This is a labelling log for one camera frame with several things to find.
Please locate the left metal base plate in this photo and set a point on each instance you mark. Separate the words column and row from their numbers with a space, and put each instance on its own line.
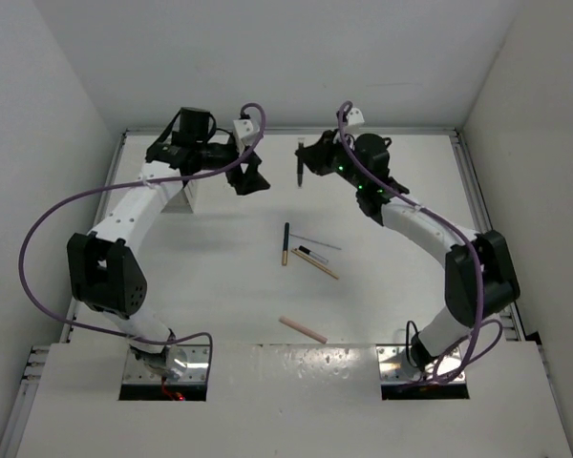
column 176, row 364

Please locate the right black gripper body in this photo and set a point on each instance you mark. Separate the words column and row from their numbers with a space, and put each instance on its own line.
column 345, row 168

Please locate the black white eyeliner pen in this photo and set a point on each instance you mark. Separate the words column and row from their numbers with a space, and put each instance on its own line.
column 313, row 255

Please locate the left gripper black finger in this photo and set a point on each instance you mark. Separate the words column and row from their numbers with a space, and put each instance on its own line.
column 250, row 164
column 246, row 182

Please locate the metal base plate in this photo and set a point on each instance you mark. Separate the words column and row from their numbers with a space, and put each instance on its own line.
column 176, row 364
column 395, row 370

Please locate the white slotted organizer box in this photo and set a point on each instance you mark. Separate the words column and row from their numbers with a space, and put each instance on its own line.
column 184, row 201

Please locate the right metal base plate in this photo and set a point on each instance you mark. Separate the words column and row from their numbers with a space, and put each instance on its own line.
column 395, row 370

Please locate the black double ended concealer stick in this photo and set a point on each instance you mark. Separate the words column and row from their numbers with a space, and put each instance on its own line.
column 300, row 163

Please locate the gold makeup pencil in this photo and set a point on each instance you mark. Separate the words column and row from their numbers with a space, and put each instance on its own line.
column 315, row 263

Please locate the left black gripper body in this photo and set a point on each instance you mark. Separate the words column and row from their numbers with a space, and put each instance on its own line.
column 212, row 154

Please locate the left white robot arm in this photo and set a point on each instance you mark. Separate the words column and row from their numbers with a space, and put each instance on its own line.
column 104, row 271

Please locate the thin clear silver stick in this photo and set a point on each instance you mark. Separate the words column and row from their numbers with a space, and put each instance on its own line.
column 316, row 242

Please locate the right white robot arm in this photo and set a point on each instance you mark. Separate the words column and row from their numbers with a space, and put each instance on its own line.
column 480, row 277

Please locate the pink makeup stick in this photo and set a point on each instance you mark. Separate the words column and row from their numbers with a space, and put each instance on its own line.
column 303, row 330

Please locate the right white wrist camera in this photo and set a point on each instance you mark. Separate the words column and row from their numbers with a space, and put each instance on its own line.
column 354, row 118

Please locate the dark green gold mascara tube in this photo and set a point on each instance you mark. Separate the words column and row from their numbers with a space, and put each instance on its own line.
column 284, row 258

